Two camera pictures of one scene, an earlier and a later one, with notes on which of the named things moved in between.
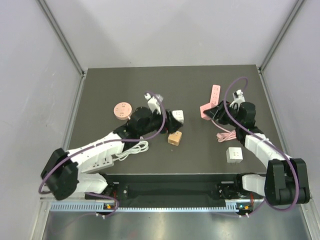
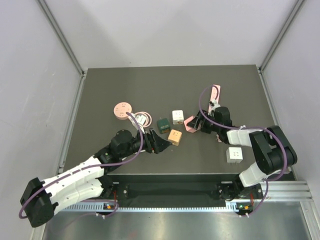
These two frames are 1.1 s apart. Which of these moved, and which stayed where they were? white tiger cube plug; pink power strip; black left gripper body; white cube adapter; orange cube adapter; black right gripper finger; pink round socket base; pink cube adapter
Moved: pink cube adapter; black left gripper body; black right gripper finger
Stayed: pink round socket base; white tiger cube plug; pink power strip; white cube adapter; orange cube adapter
